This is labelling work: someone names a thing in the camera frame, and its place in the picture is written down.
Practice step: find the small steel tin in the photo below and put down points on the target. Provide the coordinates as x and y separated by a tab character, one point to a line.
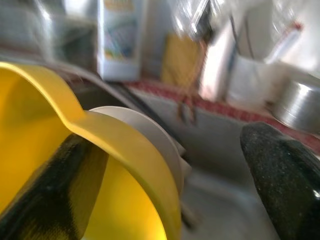
300	105

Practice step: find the clear plastic utensil cup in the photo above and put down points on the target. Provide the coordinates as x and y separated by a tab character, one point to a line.
255	82

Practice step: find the yellow plastic suction bowl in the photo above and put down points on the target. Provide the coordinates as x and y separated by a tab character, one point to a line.
37	112

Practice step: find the stainless steel sink basin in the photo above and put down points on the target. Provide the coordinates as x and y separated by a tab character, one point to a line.
220	140

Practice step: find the white upright plastic board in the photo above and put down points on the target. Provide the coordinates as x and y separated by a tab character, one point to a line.
217	62

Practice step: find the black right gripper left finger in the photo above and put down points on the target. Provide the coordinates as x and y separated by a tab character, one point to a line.
50	195

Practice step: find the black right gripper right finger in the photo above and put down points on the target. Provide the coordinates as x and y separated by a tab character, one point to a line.
287	187

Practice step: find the yellow sponge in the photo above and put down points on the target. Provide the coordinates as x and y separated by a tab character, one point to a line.
180	60

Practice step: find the white detergent bottle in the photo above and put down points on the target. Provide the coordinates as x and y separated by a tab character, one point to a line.
120	37

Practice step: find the clear plastic bag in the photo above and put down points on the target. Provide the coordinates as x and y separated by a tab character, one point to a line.
200	17

